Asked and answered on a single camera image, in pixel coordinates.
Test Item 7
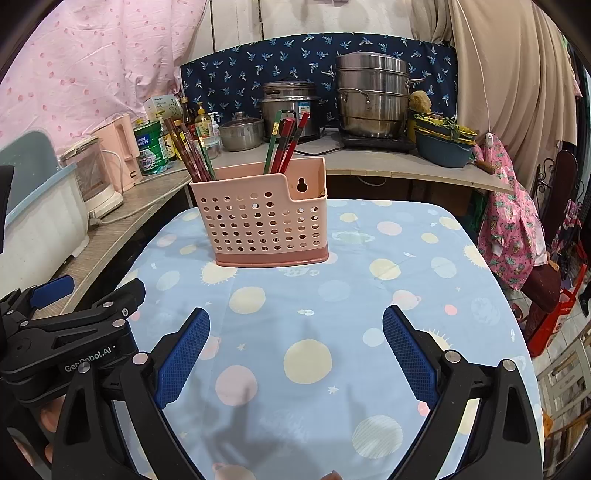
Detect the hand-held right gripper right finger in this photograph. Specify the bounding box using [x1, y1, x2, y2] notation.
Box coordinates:
[382, 305, 543, 480]

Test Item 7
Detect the steel pot glass lid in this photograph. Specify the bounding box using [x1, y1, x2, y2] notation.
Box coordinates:
[218, 112, 265, 152]

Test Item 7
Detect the person's left hand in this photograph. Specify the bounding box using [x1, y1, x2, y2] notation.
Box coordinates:
[7, 396, 65, 468]

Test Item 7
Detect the grey wood-grain counter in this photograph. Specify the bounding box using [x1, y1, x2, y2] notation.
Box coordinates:
[32, 164, 195, 319]

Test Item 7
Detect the stacked steel steamer pot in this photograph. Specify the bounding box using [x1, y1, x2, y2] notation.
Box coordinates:
[335, 52, 426, 138]

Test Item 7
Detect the maroon chopstick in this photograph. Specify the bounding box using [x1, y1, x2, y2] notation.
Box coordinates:
[269, 119, 289, 175]

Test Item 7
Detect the light wooden counter board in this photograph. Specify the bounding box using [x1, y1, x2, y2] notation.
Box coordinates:
[295, 134, 515, 193]

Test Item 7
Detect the green and white canister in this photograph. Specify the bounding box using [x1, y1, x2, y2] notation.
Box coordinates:
[134, 121, 169, 176]

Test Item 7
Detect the yellow-green colander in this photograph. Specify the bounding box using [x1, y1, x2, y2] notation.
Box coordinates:
[412, 113, 478, 139]

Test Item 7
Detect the white countertop appliance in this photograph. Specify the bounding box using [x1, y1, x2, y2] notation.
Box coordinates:
[60, 136, 125, 219]

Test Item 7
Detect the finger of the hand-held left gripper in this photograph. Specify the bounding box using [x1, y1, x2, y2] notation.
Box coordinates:
[0, 275, 75, 324]
[90, 278, 146, 324]

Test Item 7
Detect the yellow oil bottle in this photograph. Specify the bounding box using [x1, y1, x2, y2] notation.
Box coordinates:
[194, 102, 214, 139]

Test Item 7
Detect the beige curtain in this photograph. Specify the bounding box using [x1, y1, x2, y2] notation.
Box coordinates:
[411, 0, 583, 190]

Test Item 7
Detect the white and green carton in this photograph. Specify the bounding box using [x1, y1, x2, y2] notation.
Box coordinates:
[144, 95, 184, 124]

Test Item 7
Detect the blue plastic basin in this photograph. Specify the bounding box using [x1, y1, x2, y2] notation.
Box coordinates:
[413, 124, 476, 168]

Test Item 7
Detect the pink floral garment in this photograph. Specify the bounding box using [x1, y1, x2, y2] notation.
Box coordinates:
[477, 142, 549, 292]

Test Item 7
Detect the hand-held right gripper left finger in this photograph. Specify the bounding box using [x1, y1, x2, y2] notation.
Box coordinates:
[51, 307, 211, 480]

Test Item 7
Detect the white dish rack blue lid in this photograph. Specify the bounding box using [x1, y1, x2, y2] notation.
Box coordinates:
[0, 130, 90, 273]

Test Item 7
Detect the pink electric kettle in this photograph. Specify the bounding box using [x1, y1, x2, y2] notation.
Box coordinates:
[92, 114, 144, 191]

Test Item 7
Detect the pink perforated utensil basket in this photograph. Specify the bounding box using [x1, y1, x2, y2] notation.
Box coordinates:
[189, 157, 330, 267]

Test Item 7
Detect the brown chopstick gold band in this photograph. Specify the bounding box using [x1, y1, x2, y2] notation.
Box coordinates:
[185, 129, 213, 182]

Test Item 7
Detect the black induction cooker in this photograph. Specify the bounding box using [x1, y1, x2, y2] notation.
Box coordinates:
[339, 129, 416, 154]

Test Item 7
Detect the maroon cloth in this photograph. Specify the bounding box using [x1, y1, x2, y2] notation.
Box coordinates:
[522, 261, 561, 315]

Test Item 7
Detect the bright red chopstick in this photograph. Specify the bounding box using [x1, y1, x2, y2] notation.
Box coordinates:
[272, 117, 296, 175]
[279, 112, 310, 175]

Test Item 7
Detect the dark red chopstick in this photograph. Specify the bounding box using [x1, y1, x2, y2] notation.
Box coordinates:
[172, 121, 206, 182]
[179, 127, 209, 182]
[165, 116, 201, 182]

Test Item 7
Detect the steel rice cooker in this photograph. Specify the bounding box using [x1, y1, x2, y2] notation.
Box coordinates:
[259, 80, 321, 141]

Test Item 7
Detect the navy leaf-print cloth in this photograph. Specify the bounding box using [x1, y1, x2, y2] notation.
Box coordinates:
[180, 33, 459, 139]

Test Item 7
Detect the white wooden stool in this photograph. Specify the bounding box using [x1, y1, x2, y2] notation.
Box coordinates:
[538, 339, 591, 467]

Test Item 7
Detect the blue planet-print tablecloth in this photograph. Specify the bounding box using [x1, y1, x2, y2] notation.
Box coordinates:
[122, 198, 541, 480]

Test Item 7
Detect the pink dotted cloth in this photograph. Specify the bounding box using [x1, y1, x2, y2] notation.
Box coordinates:
[0, 0, 211, 155]

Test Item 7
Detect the green chopstick gold band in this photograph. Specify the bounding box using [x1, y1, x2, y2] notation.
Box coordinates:
[263, 110, 283, 175]
[195, 126, 218, 182]

